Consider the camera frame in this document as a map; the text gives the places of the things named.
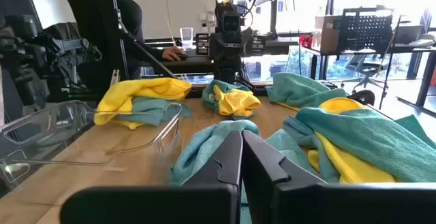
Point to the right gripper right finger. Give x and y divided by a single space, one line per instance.
323 203

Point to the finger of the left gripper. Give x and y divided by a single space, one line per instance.
259 45
202 44

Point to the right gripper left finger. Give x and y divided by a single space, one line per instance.
170 203

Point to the teal microfiber towel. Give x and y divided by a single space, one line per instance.
299 88
327 164
204 149
150 110
374 139
207 98

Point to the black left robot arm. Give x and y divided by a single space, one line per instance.
227 75

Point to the clear acrylic stand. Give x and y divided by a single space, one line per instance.
186 38

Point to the grey computer desk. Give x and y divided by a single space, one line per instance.
194 64

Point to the black computer mouse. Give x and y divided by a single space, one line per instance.
183 57

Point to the person's hand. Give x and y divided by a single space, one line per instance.
172 53

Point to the small red container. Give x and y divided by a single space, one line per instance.
306 41

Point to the whiteboard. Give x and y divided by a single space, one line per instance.
153 9

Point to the cardboard box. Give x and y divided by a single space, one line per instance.
328 33

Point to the person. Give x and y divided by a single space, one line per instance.
102 19

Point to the office chair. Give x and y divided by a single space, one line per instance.
364 69

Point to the black perforated panel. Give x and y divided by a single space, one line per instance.
366 30

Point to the black floor tripod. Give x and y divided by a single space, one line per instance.
388 71

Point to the clear plastic basket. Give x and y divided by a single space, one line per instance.
51 128

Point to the black work desk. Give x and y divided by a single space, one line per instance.
408 49

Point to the grey laptop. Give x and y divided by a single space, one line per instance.
408 34

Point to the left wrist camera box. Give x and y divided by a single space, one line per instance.
231 23

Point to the black gantry brace post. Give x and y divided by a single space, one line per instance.
122 40

